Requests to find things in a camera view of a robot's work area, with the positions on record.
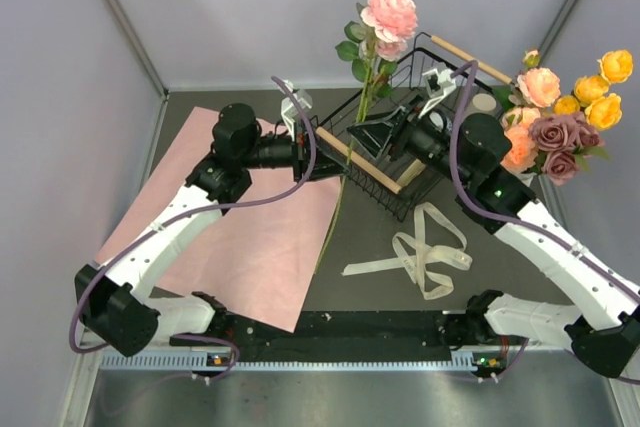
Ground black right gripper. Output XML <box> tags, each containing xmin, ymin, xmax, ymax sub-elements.
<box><xmin>345</xmin><ymin>93</ymin><xmax>471</xmax><ymax>188</ymax></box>

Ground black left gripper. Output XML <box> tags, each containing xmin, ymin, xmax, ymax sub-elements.
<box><xmin>240</xmin><ymin>118</ymin><xmax>350</xmax><ymax>185</ymax></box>

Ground small pink flower stem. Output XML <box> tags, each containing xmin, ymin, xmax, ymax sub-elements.
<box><xmin>314</xmin><ymin>0</ymin><xmax>420</xmax><ymax>276</ymax></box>

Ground purple pink wrapping paper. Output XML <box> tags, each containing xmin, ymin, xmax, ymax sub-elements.
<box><xmin>96</xmin><ymin>107</ymin><xmax>340</xmax><ymax>331</ymax></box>

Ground cream ribbon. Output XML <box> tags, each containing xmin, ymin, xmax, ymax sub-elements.
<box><xmin>342</xmin><ymin>202</ymin><xmax>473</xmax><ymax>301</ymax></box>

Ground double pink rose stem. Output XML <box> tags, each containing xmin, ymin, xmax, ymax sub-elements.
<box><xmin>501</xmin><ymin>107</ymin><xmax>541</xmax><ymax>174</ymax></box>

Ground single pink rose stem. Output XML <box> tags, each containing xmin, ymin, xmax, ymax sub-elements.
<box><xmin>493</xmin><ymin>49</ymin><xmax>561</xmax><ymax>112</ymax></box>

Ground mauve rose stem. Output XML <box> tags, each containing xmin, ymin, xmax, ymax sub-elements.
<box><xmin>529</xmin><ymin>112</ymin><xmax>609</xmax><ymax>186</ymax></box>

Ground yellow flower stem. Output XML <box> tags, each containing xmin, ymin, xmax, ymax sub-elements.
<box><xmin>552</xmin><ymin>50</ymin><xmax>634</xmax><ymax>131</ymax></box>

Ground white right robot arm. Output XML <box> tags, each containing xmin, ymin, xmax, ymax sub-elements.
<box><xmin>346</xmin><ymin>108</ymin><xmax>639</xmax><ymax>378</ymax></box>

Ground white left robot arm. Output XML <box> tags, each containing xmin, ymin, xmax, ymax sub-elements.
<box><xmin>69</xmin><ymin>101</ymin><xmax>318</xmax><ymax>357</ymax></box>

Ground white ribbed vase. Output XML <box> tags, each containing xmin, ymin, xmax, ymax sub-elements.
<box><xmin>515</xmin><ymin>172</ymin><xmax>536</xmax><ymax>187</ymax></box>

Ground wooden spatula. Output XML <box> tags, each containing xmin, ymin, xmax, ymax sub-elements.
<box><xmin>396</xmin><ymin>159</ymin><xmax>425</xmax><ymax>189</ymax></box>

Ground beige cylindrical cup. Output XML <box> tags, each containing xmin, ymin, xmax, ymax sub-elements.
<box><xmin>471</xmin><ymin>93</ymin><xmax>497</xmax><ymax>115</ymax></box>

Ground black wire basket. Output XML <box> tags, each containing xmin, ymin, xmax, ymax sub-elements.
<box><xmin>315</xmin><ymin>32</ymin><xmax>511</xmax><ymax>220</ymax></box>

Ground near wooden basket handle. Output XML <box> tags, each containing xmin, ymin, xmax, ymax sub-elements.
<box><xmin>315</xmin><ymin>127</ymin><xmax>401</xmax><ymax>194</ymax></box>

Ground wooden basket handle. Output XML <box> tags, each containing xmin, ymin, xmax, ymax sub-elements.
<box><xmin>429</xmin><ymin>34</ymin><xmax>512</xmax><ymax>85</ymax></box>
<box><xmin>315</xmin><ymin>127</ymin><xmax>401</xmax><ymax>194</ymax></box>

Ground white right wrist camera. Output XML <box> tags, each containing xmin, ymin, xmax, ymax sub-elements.
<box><xmin>418</xmin><ymin>67</ymin><xmax>457</xmax><ymax>119</ymax></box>

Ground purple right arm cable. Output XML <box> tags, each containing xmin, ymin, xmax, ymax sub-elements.
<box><xmin>447</xmin><ymin>60</ymin><xmax>640</xmax><ymax>382</ymax></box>

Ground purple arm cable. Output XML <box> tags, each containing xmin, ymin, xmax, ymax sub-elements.
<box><xmin>447</xmin><ymin>60</ymin><xmax>640</xmax><ymax>382</ymax></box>
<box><xmin>68</xmin><ymin>75</ymin><xmax>319</xmax><ymax>383</ymax></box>

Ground far wooden basket handle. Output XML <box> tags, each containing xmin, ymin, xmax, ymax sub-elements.
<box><xmin>429</xmin><ymin>34</ymin><xmax>512</xmax><ymax>85</ymax></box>

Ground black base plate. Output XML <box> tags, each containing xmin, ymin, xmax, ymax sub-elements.
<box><xmin>219</xmin><ymin>310</ymin><xmax>529</xmax><ymax>363</ymax></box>

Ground aluminium corner post right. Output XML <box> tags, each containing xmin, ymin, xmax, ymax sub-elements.
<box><xmin>537</xmin><ymin>0</ymin><xmax>612</xmax><ymax>63</ymax></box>

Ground aluminium corner post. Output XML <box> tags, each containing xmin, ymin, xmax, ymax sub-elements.
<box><xmin>537</xmin><ymin>0</ymin><xmax>612</xmax><ymax>63</ymax></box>
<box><xmin>103</xmin><ymin>0</ymin><xmax>168</xmax><ymax>97</ymax></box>

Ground aluminium front rail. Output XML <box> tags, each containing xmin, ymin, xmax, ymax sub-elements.
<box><xmin>79</xmin><ymin>309</ymin><xmax>626</xmax><ymax>373</ymax></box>

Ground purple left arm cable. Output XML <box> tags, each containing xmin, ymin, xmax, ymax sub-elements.
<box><xmin>68</xmin><ymin>75</ymin><xmax>319</xmax><ymax>383</ymax></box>

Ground aluminium corner post left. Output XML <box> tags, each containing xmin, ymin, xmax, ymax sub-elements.
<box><xmin>103</xmin><ymin>0</ymin><xmax>168</xmax><ymax>97</ymax></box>

